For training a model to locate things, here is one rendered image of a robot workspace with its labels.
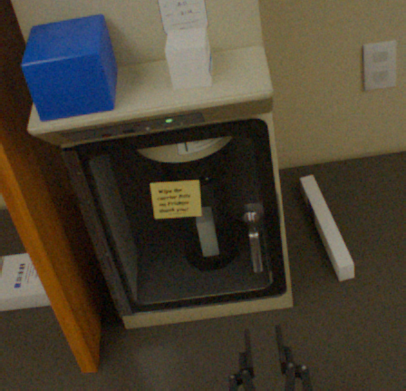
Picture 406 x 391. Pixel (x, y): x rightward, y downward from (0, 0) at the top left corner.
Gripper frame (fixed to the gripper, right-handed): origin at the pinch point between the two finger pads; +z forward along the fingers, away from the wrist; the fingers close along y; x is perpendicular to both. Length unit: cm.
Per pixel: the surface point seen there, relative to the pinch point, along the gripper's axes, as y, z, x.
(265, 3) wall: -9, 67, -21
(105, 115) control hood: 16.5, 12.3, -36.2
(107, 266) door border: 24.7, 22.7, 1.7
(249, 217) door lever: -0.4, 21.9, -6.4
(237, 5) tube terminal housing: -2.2, 23.3, -43.3
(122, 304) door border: 24.1, 22.8, 12.1
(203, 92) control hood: 3.8, 13.7, -36.7
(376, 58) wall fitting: -32, 66, -5
